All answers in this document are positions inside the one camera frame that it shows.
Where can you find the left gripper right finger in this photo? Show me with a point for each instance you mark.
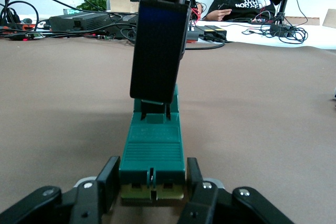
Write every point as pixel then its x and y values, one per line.
pixel 207 203

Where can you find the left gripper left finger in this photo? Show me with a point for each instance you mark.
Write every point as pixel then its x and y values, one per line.
pixel 86 203

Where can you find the person right forearm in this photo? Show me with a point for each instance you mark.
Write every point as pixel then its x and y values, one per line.
pixel 211 17

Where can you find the person right hand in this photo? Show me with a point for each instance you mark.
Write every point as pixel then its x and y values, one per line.
pixel 225 14

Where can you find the brown cardboard box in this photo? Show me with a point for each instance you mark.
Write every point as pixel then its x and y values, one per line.
pixel 118 1

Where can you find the black power supply box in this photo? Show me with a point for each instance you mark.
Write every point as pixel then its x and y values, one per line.
pixel 78 22

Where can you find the small circuit board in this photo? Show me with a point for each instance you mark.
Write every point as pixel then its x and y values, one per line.
pixel 260 20

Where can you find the wooden board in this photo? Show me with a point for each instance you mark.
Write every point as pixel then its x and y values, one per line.
pixel 302 20

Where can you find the white table cover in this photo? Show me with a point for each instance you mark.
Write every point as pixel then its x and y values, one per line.
pixel 320 37

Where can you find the brown cardboard sheet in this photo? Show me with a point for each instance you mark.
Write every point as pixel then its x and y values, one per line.
pixel 330 19

